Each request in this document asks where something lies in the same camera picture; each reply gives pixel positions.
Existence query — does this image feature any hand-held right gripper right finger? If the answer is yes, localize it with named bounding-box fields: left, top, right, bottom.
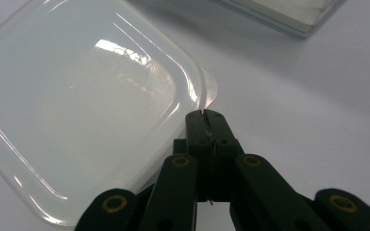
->
left=202, top=109, right=246, bottom=203

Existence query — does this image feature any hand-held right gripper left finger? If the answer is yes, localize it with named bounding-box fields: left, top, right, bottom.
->
left=172, top=109, right=214, bottom=203

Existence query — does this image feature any clear plastic container lid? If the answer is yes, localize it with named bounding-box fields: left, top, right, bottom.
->
left=0, top=0, right=220, bottom=227

